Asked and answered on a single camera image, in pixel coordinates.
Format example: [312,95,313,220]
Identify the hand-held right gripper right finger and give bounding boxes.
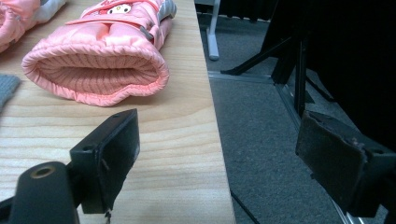
[295,110,396,218]

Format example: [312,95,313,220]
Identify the white metal stand frame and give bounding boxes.
[195,0,222,62]

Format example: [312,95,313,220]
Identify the black curtain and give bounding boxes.
[260,0,396,153]

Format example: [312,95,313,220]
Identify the black tripod stand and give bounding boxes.
[219,27,335,118]

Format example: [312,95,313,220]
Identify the pink padded ski glove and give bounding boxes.
[21,0,177,107]
[0,0,68,53]

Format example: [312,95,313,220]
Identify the grey knit glove pink cuff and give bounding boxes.
[0,74,21,114]

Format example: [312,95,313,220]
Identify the thin black floor cable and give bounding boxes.
[230,189,262,224]

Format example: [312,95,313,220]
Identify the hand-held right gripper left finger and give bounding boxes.
[66,108,141,215]

